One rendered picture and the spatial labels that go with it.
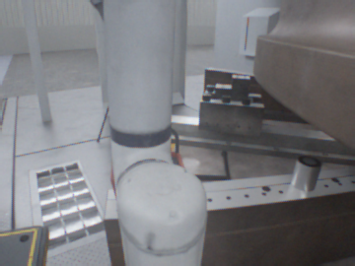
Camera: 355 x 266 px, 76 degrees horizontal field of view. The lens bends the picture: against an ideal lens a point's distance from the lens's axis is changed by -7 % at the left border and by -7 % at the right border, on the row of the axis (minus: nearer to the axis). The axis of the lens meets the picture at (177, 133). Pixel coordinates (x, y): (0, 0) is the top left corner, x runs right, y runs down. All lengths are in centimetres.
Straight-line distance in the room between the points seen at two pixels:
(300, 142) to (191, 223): 175
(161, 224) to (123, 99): 16
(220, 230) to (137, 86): 59
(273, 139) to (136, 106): 165
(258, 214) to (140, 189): 61
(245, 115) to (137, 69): 147
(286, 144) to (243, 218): 120
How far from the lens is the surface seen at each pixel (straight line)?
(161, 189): 23
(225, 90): 179
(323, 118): 94
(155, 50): 29
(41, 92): 343
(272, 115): 187
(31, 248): 123
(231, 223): 79
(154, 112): 30
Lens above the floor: 117
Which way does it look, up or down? 24 degrees down
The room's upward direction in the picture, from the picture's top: 1 degrees clockwise
